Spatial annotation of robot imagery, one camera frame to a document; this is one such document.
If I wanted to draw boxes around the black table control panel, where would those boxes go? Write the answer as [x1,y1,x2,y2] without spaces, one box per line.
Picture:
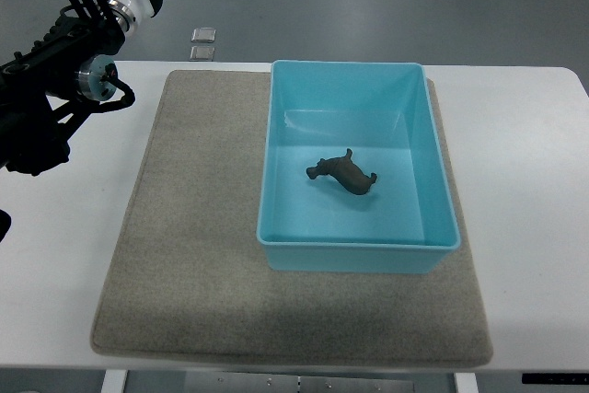
[521,373,589,386]

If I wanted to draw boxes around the lower metal floor plate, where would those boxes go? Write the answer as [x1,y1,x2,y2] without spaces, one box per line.
[190,45,215,62]

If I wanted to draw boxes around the metal table frame bar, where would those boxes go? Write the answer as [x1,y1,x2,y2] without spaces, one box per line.
[183,372,415,393]

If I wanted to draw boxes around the brown hippo toy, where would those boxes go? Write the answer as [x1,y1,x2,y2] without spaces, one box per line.
[306,148,377,195]

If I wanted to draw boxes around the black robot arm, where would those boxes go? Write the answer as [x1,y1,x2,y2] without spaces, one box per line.
[1,0,135,176]

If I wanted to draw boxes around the blue plastic box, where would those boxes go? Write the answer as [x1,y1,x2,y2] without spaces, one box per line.
[257,60,463,274]

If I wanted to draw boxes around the beige felt mat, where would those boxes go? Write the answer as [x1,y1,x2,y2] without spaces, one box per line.
[90,71,492,368]

